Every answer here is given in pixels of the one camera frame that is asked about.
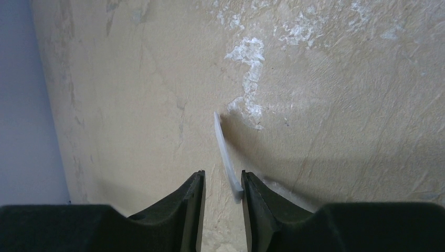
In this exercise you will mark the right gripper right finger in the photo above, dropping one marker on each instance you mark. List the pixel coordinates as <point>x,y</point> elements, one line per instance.
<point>273,223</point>

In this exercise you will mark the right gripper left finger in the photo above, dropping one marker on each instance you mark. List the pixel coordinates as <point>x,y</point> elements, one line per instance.
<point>174,223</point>

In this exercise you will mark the white battery cover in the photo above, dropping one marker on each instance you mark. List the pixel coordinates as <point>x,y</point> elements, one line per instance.
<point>235,185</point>

